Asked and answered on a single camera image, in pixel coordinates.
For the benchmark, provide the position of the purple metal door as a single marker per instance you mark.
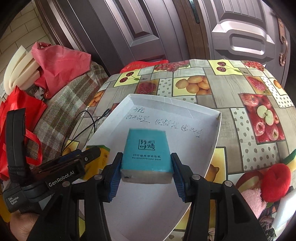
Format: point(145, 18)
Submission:
point(116, 33)

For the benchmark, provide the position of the red gift bag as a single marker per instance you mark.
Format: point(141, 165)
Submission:
point(19, 116)

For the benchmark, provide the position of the red bag behind table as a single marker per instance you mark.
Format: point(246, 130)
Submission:
point(141, 64)

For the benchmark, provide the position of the copper door handle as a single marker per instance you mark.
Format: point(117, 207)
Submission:
point(284, 42)

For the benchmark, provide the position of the white foam strips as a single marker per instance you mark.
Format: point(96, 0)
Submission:
point(22, 71)

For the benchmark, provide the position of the plaid sofa cover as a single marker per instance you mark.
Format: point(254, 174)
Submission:
point(64, 108)

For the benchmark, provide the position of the teal tissue pack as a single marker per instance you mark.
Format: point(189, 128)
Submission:
point(146, 158)

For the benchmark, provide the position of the red apple plush toy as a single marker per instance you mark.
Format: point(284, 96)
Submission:
point(275, 183)

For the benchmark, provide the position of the pink fluffy plush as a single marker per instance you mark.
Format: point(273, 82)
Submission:
point(254, 200)

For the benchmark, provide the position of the white cardboard tray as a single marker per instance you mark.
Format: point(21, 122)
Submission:
point(152, 211)

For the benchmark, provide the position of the person left hand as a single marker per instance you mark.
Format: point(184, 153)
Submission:
point(21, 224)

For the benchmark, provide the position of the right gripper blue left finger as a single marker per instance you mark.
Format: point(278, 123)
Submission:
point(113, 177)

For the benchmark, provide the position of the knotted rope toy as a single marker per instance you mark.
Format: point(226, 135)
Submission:
point(266, 224)

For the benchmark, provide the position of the pink red plastic bag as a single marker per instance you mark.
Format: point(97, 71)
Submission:
point(60, 65)

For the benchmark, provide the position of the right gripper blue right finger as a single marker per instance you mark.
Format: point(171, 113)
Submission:
point(182, 178)

